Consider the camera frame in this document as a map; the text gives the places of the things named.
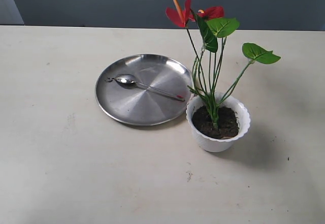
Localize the silver metal spoon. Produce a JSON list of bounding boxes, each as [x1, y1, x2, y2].
[[114, 74, 185, 102]]

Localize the artificial red anthurium plant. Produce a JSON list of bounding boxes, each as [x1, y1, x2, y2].
[[165, 0, 281, 131]]

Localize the white plastic flower pot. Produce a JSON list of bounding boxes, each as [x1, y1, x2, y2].
[[186, 96, 251, 152]]

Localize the dark soil in pot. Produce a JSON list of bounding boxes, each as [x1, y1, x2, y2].
[[192, 106, 239, 140]]

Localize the round steel plate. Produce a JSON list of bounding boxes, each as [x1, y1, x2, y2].
[[95, 54, 192, 126]]

